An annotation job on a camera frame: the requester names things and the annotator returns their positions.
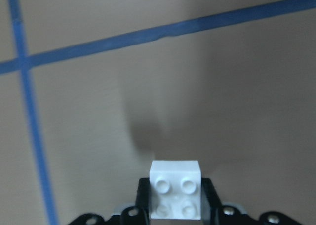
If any white block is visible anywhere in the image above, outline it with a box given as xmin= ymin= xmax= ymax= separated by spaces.
xmin=149 ymin=160 xmax=201 ymax=220

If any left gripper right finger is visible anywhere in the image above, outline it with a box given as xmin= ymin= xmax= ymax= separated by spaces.
xmin=201 ymin=178 xmax=299 ymax=225

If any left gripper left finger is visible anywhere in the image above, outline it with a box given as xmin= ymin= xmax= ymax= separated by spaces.
xmin=69 ymin=178 xmax=151 ymax=225

